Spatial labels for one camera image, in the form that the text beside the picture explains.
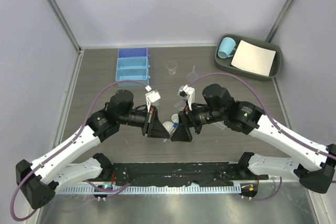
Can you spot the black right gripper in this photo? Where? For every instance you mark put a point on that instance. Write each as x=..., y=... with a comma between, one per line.
x=189, y=117

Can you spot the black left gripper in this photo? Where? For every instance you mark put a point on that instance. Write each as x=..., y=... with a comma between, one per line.
x=152, y=126

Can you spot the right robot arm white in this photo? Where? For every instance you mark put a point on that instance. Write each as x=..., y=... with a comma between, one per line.
x=309, y=163

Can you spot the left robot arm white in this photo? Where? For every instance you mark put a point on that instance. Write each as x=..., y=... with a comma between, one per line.
x=42, y=178

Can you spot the white ceramic crucible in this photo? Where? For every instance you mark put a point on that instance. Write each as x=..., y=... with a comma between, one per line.
x=175, y=118

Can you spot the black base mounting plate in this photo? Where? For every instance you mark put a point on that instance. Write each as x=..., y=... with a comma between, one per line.
x=204, y=174

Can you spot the translucent plastic funnel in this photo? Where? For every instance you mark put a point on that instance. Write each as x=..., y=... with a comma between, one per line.
x=192, y=76

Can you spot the clear glass beaker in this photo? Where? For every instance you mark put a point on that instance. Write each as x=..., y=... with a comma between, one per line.
x=171, y=66

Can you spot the blue three-compartment organizer bin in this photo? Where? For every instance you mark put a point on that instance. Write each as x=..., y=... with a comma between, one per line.
x=133, y=64

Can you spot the dark green plastic tray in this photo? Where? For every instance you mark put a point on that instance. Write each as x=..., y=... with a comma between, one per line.
x=225, y=64

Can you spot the light blue mug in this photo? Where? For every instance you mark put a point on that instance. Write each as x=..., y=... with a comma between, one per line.
x=226, y=48

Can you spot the white paper sheet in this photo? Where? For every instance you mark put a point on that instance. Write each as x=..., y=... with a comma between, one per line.
x=253, y=59

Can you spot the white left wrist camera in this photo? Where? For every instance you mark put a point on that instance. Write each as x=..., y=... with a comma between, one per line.
x=152, y=97

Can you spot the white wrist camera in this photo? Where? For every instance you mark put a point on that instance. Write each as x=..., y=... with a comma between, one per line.
x=188, y=94
x=152, y=97

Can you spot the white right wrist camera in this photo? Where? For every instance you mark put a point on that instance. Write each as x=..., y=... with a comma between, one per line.
x=188, y=94

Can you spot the white slotted cable duct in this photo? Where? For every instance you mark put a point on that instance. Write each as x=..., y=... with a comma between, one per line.
x=193, y=188

